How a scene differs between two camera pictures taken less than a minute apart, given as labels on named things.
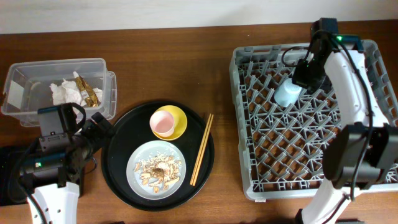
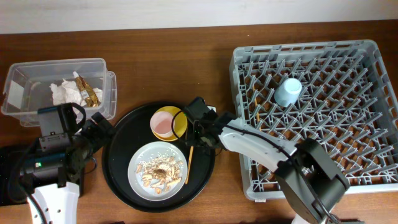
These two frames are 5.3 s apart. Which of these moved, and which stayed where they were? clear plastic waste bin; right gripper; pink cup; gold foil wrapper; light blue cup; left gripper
Moved: right gripper
Stayed: left gripper; pink cup; gold foil wrapper; clear plastic waste bin; light blue cup
